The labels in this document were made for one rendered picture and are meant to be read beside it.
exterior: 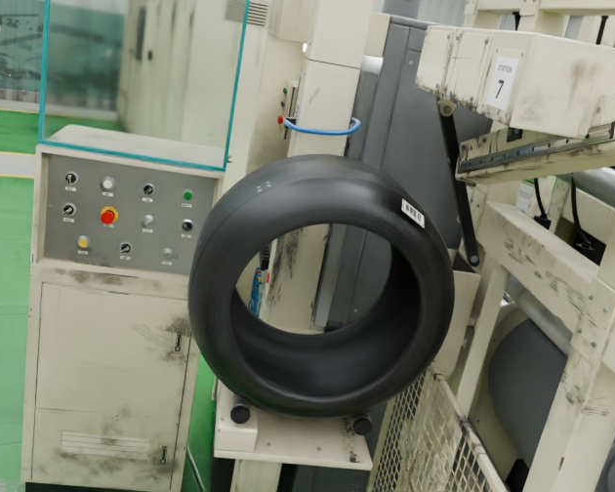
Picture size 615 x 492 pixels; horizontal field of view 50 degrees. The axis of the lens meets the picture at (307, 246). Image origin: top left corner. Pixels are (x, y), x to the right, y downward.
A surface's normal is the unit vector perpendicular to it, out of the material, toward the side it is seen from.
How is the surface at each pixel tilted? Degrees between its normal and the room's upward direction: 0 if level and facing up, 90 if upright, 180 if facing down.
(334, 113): 90
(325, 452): 0
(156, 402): 90
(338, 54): 90
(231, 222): 64
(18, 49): 90
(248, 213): 59
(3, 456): 0
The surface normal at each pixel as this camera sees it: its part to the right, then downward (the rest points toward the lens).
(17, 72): 0.40, 0.36
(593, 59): 0.10, 0.33
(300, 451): 0.18, -0.93
